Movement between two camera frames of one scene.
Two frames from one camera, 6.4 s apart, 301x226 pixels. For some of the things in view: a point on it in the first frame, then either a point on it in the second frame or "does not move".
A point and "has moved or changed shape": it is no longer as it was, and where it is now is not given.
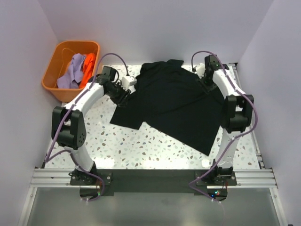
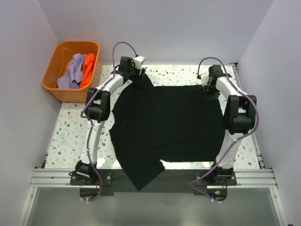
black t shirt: (175, 101) has moved or changed shape
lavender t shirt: (75, 75) does not move
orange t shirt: (87, 68) does not move
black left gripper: (123, 97) -> (141, 78)
